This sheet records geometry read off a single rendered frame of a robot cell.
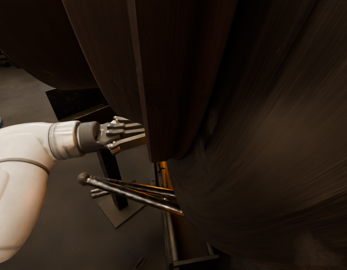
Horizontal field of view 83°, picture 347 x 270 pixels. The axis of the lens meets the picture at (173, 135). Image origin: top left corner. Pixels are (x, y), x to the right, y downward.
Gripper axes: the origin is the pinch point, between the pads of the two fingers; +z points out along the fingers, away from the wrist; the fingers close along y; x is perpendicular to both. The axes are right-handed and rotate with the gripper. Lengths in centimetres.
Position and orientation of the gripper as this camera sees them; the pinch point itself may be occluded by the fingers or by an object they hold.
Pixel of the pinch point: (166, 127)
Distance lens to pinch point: 49.8
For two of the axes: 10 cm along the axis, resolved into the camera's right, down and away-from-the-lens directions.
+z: 9.9, -1.4, 0.9
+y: 1.6, 6.3, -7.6
